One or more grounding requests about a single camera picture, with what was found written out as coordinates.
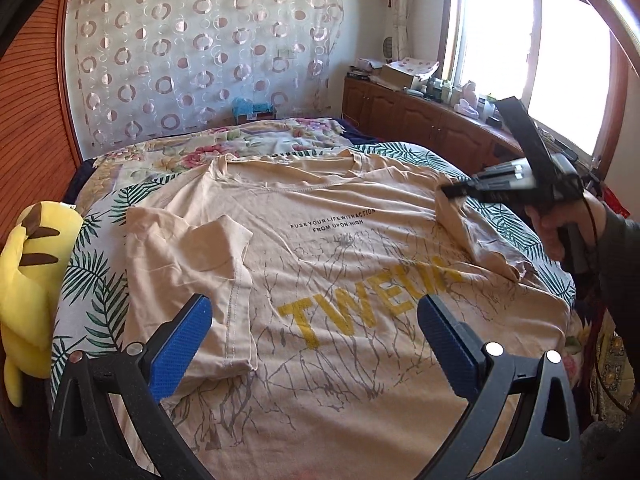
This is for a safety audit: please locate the beige printed t-shirt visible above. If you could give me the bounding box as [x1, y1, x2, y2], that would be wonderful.
[122, 147, 572, 480]

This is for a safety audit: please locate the circle pattern sheer curtain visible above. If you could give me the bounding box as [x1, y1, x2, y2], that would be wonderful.
[67, 0, 347, 155]

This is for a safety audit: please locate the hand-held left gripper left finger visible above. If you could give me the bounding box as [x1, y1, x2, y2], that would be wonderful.
[47, 292, 216, 480]

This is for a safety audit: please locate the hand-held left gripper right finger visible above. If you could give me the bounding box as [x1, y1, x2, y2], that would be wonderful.
[416, 294, 583, 480]

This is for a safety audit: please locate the yellow plush toy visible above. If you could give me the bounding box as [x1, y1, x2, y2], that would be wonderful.
[0, 201, 85, 408]

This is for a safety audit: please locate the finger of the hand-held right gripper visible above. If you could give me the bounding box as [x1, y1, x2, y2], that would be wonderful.
[440, 174, 502, 200]

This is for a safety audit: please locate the window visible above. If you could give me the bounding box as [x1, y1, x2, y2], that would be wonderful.
[439, 0, 632, 173]

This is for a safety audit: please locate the floral quilt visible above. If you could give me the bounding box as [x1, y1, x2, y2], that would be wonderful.
[82, 116, 351, 211]

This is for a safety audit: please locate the person's right forearm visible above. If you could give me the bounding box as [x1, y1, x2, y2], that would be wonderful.
[590, 204, 640, 331]

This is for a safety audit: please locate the dark blue sheet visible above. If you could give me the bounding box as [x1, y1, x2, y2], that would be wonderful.
[344, 117, 383, 147]

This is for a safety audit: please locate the slatted wooden panel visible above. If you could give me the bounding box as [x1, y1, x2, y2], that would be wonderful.
[0, 0, 83, 256]

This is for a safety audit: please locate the wooden cabinet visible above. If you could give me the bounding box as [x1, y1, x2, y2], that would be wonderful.
[342, 75, 531, 167]

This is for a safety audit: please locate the teal cloth bundle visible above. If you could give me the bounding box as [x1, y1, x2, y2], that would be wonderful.
[231, 97, 277, 122]

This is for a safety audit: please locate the white lace window curtain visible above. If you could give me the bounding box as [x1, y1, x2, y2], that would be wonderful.
[386, 0, 417, 61]

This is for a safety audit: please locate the person's right hand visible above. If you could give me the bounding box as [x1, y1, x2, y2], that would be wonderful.
[530, 191, 610, 263]

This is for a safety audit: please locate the cardboard box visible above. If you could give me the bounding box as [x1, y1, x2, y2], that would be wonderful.
[372, 57, 441, 92]

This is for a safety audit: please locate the leaf print bedsheet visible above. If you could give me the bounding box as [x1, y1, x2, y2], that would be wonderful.
[50, 141, 577, 411]

